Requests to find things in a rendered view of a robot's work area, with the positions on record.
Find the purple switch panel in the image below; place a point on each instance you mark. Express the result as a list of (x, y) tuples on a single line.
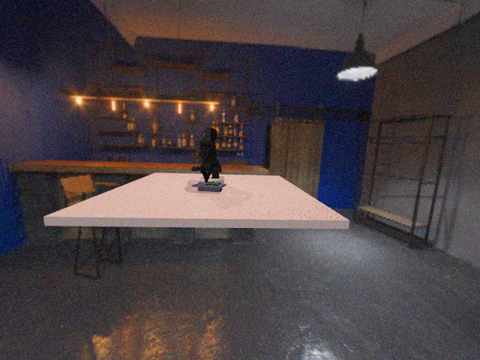
[(210, 186)]

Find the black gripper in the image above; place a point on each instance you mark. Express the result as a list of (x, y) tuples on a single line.
[(206, 174)]

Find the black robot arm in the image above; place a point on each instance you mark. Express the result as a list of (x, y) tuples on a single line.
[(207, 144)]

